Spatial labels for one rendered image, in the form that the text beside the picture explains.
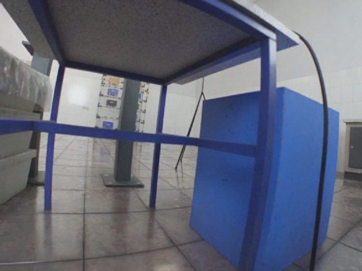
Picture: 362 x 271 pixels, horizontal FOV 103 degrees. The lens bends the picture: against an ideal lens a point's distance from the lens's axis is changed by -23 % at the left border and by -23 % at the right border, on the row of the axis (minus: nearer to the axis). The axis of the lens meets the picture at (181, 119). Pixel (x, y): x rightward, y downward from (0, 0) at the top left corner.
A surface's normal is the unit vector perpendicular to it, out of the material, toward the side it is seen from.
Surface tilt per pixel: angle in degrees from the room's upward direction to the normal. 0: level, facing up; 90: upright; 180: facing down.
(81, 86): 90
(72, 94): 90
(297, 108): 90
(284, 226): 90
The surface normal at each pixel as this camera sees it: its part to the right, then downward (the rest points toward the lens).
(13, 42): 0.47, -0.02
